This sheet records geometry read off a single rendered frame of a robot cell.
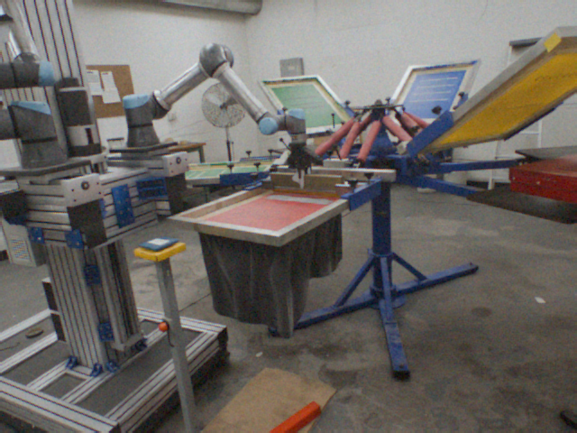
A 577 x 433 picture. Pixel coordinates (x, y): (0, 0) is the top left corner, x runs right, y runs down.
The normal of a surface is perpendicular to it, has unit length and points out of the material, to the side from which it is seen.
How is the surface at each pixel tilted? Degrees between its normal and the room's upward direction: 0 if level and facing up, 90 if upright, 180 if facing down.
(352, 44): 90
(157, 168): 90
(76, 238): 90
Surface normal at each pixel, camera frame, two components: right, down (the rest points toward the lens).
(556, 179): -0.91, 0.21
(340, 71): -0.58, 0.28
